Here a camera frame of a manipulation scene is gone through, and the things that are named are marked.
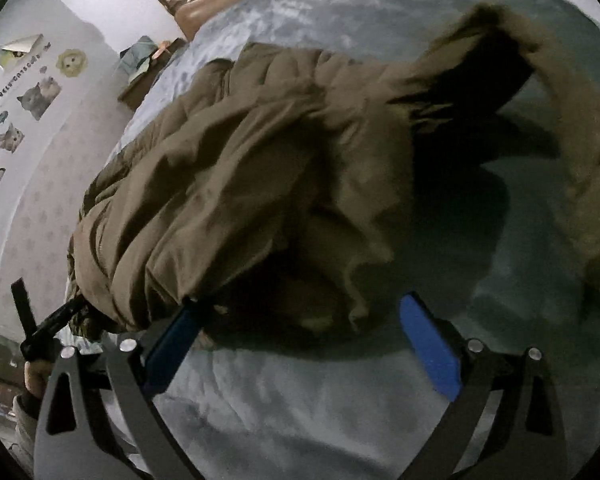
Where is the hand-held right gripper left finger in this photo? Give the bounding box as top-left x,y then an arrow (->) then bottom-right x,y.
34,305 -> 201,480

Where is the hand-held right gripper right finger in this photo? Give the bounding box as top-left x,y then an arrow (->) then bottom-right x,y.
395,292 -> 567,480

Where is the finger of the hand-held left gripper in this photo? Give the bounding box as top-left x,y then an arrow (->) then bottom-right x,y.
20,296 -> 88,361
11,280 -> 37,337

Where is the olive green padded jacket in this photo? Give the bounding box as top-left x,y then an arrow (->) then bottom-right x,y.
67,2 -> 600,351

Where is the person's left forearm grey sleeve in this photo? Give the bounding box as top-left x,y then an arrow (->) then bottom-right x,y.
11,394 -> 39,468

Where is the pile of clothes on nightstand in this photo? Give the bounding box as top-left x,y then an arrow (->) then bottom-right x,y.
120,36 -> 159,81

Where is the person's left hand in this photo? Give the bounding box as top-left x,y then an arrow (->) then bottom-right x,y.
24,360 -> 51,402

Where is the grey plush blanket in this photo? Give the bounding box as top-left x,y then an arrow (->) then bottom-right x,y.
65,0 -> 600,480

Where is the dark wooden nightstand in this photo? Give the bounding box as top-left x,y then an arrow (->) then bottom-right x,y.
117,39 -> 188,111

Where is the brown wooden headboard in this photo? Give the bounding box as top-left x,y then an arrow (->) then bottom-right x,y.
158,0 -> 293,41

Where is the tabby kitten wall sticker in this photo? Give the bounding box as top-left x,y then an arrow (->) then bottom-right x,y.
0,124 -> 25,154

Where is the grey cat wall sticker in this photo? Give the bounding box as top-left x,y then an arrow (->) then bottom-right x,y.
17,77 -> 62,121

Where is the lion face wall sticker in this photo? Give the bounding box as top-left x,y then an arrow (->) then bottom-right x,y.
56,49 -> 89,79

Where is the peeling cat wall poster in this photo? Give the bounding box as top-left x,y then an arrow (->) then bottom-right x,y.
0,34 -> 44,74

